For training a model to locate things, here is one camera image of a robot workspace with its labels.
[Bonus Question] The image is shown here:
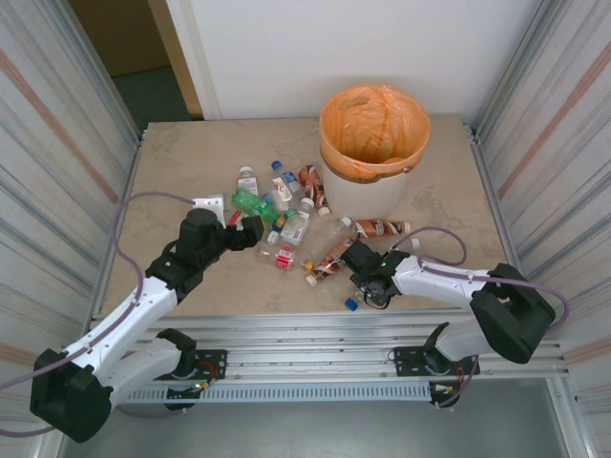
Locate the white door frame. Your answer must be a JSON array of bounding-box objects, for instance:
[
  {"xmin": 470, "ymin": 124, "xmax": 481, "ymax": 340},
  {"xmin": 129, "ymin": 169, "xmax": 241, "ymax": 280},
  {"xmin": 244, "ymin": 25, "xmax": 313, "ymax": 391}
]
[{"xmin": 164, "ymin": 0, "xmax": 223, "ymax": 120}]

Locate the orange plastic bin liner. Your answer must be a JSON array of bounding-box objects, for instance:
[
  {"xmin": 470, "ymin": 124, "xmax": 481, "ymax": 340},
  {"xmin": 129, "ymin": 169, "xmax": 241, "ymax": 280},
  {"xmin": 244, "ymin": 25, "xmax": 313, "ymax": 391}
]
[{"xmin": 318, "ymin": 83, "xmax": 431, "ymax": 185}]

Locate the brown white swirl label bottle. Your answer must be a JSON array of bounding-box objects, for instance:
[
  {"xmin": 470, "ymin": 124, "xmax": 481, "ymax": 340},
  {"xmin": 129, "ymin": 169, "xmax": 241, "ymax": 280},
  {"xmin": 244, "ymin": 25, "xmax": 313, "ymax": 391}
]
[{"xmin": 305, "ymin": 238, "xmax": 357, "ymax": 287}]

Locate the brown label bottle white cap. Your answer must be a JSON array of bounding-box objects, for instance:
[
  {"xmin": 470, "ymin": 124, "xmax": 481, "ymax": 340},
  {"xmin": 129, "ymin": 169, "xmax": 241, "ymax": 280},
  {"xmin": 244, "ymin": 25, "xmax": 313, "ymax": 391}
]
[{"xmin": 351, "ymin": 218, "xmax": 411, "ymax": 239}]

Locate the white slotted cable duct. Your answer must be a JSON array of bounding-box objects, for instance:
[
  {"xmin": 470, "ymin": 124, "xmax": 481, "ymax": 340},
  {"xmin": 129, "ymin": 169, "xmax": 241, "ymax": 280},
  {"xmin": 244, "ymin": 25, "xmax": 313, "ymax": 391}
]
[{"xmin": 112, "ymin": 381, "xmax": 433, "ymax": 405}]

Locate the clear bottle red label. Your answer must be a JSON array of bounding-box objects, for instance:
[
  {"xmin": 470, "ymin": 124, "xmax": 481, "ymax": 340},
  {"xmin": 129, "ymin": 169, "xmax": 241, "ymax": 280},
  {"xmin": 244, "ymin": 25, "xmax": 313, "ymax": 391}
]
[{"xmin": 256, "ymin": 245, "xmax": 316, "ymax": 274}]

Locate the square bottle round red label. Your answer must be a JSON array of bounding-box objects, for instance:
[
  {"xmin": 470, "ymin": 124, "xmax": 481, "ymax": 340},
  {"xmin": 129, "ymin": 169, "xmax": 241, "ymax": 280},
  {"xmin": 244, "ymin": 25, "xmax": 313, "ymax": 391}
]
[{"xmin": 227, "ymin": 209, "xmax": 281, "ymax": 247}]

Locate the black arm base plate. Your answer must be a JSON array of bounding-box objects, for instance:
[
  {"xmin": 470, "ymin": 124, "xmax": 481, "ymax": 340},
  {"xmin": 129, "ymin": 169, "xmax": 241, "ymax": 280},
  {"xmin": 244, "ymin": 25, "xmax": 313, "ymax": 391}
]
[
  {"xmin": 164, "ymin": 349, "xmax": 228, "ymax": 383},
  {"xmin": 393, "ymin": 343, "xmax": 479, "ymax": 379}
]

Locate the brown wooden door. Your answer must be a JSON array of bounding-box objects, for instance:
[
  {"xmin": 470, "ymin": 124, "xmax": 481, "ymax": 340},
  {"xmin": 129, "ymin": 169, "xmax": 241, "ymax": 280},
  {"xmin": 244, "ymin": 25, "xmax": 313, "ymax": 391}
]
[{"xmin": 68, "ymin": 0, "xmax": 202, "ymax": 119}]

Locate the blue cap blue label bottle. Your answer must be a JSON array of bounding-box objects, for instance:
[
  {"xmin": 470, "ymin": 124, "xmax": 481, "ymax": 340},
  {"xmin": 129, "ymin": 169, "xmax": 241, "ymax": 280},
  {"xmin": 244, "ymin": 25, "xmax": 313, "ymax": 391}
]
[{"xmin": 270, "ymin": 160, "xmax": 306, "ymax": 197}]

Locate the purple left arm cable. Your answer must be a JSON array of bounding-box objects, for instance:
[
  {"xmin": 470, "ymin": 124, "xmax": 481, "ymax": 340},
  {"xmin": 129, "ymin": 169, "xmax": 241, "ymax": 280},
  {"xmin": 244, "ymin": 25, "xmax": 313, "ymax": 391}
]
[{"xmin": 0, "ymin": 190, "xmax": 195, "ymax": 438}]

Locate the green bottle with white label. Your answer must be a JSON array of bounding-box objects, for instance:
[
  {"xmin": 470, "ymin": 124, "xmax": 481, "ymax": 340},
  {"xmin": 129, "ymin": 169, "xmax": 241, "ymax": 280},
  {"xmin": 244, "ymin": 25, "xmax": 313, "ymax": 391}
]
[{"xmin": 230, "ymin": 187, "xmax": 283, "ymax": 225}]

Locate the base power wire bundle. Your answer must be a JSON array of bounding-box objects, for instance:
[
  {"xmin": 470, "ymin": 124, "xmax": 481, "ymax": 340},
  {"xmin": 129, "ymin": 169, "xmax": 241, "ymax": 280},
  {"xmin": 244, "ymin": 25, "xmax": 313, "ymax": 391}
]
[
  {"xmin": 431, "ymin": 362, "xmax": 468, "ymax": 398},
  {"xmin": 190, "ymin": 360, "xmax": 226, "ymax": 391}
]

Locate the aluminium rail frame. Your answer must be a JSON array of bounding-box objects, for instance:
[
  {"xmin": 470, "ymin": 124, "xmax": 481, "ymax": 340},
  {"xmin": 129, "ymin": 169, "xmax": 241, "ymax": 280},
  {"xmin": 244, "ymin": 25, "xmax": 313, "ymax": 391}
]
[{"xmin": 51, "ymin": 307, "xmax": 572, "ymax": 383}]

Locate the clear bottle green white label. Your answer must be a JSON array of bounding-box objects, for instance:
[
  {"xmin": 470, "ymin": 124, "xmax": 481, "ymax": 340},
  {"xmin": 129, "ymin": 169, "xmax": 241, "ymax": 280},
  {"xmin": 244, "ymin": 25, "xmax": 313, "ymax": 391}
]
[{"xmin": 280, "ymin": 198, "xmax": 315, "ymax": 247}]

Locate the large clear unlabelled bottle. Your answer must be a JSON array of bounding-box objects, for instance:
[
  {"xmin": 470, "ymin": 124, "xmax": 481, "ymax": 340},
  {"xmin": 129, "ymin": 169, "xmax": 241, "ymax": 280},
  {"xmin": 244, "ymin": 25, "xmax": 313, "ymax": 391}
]
[{"xmin": 305, "ymin": 218, "xmax": 357, "ymax": 263}]

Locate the clear bottle orange green label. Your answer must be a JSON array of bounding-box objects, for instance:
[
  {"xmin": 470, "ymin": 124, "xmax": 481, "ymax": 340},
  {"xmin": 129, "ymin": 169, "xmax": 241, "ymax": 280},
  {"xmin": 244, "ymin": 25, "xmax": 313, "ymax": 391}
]
[{"xmin": 262, "ymin": 176, "xmax": 295, "ymax": 211}]

